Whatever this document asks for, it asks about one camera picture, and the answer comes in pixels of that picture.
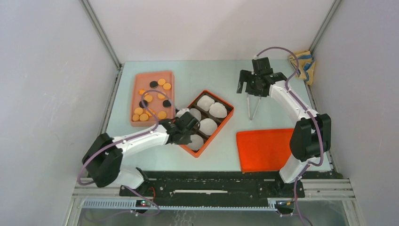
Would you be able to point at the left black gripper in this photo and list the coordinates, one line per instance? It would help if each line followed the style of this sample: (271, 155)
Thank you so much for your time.
(185, 141)

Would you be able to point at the orange cookie box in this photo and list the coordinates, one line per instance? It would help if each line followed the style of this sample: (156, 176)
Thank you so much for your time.
(221, 122)

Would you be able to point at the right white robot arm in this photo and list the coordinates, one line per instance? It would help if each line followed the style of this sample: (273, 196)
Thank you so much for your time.
(311, 137)

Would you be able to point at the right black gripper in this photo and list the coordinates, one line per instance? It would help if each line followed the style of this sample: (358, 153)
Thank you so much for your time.
(255, 90)

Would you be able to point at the pink cookie tray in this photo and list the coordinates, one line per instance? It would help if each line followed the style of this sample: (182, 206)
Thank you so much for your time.
(142, 81)

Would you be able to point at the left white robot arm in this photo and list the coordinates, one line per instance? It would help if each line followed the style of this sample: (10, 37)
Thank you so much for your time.
(105, 161)

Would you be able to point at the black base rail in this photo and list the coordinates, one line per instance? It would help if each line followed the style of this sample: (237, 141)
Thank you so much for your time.
(216, 188)

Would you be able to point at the white paper cup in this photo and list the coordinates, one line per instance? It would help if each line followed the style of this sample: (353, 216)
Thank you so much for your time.
(196, 143)
(207, 126)
(218, 110)
(189, 114)
(205, 102)

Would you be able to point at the black sandwich cookie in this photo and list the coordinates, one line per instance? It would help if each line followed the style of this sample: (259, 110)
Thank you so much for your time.
(154, 84)
(166, 104)
(143, 103)

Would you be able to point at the yellow blue cloth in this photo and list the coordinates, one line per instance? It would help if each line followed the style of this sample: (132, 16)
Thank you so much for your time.
(306, 66)

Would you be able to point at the orange box lid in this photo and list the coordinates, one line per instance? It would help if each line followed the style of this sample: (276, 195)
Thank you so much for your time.
(263, 150)

